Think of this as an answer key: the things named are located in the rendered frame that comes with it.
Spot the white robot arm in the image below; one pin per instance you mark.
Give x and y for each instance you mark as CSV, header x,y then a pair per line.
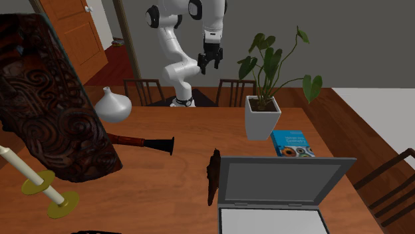
x,y
173,48

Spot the blue book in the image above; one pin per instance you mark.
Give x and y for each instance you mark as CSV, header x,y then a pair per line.
x,y
290,144

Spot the white round vase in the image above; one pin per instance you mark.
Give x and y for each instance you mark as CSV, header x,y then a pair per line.
x,y
112,107

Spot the dark brown rough object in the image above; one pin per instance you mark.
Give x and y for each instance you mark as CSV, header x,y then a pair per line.
x,y
214,178

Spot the red and black horn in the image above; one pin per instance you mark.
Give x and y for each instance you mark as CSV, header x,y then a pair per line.
x,y
152,143

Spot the green plant in white pot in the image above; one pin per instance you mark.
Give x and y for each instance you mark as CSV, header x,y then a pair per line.
x,y
261,121

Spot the dark carved wooden figure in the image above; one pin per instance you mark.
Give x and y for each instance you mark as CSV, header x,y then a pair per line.
x,y
48,107

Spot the brown wooden table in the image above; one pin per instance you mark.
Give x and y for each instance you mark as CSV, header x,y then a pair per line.
x,y
168,188

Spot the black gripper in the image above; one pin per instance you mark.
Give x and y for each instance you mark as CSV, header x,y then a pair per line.
x,y
212,48

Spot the white candle on yellow holder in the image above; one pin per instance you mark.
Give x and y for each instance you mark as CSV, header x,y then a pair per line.
x,y
24,168

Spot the orange wooden door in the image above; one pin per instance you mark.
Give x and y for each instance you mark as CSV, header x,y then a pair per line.
x,y
77,35

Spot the grey laptop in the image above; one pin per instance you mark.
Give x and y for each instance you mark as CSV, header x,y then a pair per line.
x,y
278,181

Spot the dark wooden chair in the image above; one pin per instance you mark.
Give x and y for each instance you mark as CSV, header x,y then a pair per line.
x,y
141,92
389,181
233,94

